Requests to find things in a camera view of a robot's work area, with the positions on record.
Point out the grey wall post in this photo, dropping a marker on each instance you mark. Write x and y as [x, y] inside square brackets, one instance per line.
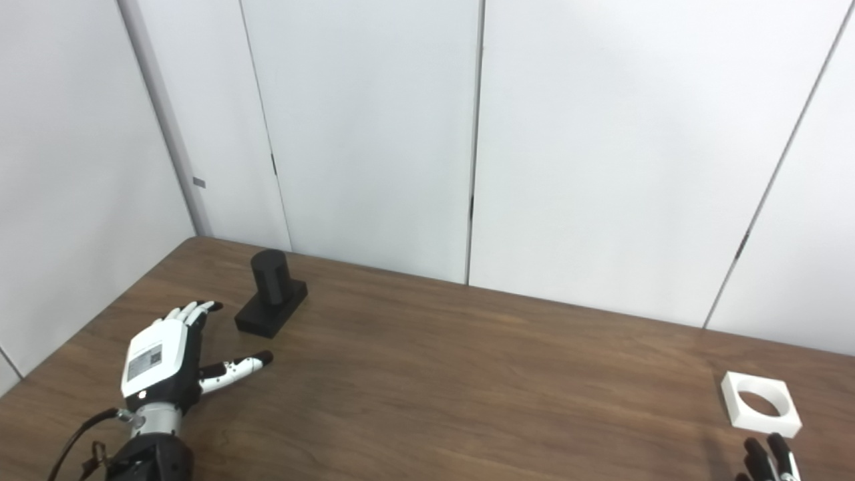
[167, 113]

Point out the white square piece with hole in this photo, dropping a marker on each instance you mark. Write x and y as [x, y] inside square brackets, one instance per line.
[761, 422]

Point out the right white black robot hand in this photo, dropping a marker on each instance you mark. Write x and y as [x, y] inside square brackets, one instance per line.
[768, 467]

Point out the black peg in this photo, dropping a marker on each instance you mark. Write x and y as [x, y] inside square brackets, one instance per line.
[270, 280]

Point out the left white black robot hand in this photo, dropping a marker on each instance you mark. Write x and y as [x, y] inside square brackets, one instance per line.
[157, 357]

